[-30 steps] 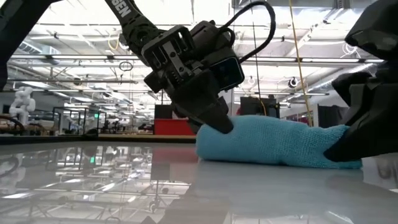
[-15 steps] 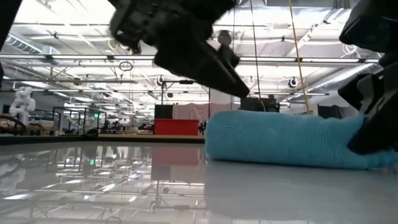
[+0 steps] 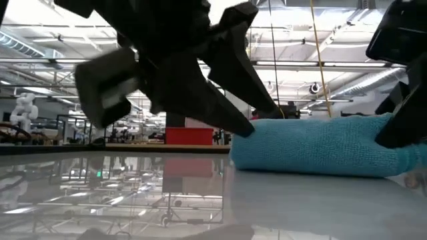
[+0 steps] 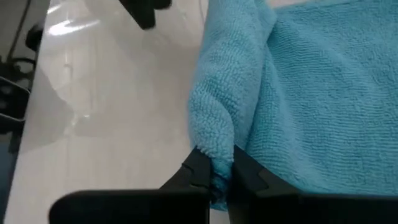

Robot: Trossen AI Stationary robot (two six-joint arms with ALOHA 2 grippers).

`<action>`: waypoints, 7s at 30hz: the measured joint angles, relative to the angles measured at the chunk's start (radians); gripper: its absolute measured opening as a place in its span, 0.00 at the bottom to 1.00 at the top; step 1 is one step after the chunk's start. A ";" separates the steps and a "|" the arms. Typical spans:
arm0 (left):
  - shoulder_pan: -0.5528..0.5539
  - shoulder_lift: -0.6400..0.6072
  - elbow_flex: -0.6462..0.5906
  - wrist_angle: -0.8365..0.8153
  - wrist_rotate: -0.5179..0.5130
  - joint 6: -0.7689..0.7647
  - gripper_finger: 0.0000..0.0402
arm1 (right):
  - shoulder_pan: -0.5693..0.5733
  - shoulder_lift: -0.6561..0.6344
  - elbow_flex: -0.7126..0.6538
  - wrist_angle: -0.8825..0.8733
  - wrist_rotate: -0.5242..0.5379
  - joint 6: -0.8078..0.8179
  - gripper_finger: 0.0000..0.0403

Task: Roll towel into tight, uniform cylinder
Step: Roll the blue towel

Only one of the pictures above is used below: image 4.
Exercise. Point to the blue terry towel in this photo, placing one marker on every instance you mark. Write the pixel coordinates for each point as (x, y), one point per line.
(311, 93)

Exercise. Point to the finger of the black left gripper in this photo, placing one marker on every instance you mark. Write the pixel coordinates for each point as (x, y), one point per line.
(144, 12)

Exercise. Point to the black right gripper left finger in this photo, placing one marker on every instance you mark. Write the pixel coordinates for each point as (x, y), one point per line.
(196, 177)

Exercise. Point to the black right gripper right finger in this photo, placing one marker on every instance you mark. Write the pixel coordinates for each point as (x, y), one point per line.
(248, 183)

